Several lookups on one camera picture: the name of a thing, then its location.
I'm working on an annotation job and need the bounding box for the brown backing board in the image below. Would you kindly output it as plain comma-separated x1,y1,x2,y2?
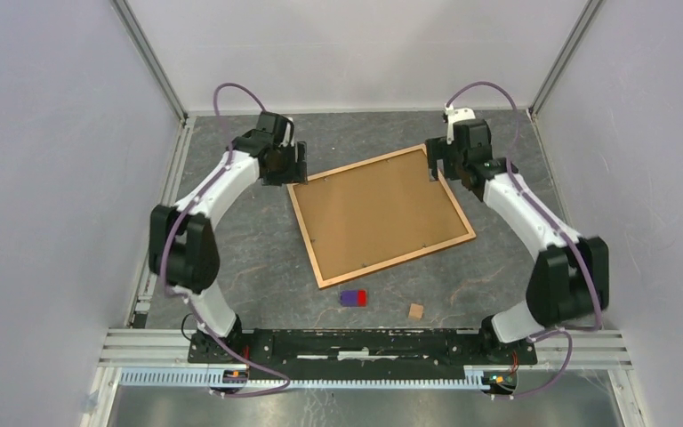
293,149,470,283

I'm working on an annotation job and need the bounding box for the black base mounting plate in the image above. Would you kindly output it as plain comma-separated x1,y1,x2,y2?
188,328,538,381

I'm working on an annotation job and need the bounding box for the purple red block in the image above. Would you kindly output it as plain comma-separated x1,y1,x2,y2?
339,289,368,307

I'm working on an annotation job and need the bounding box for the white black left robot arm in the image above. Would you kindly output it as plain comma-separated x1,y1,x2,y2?
149,111,308,363

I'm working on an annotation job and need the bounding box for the white slotted cable duct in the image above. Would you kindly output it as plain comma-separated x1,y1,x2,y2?
119,367,489,391

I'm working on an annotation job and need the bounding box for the wooden picture frame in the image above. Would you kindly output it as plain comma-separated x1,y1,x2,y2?
286,144,478,291

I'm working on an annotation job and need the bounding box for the small wooden cube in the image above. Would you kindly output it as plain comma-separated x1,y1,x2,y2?
407,303,424,320

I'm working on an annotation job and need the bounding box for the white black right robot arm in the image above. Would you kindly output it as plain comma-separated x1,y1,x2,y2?
426,106,609,363

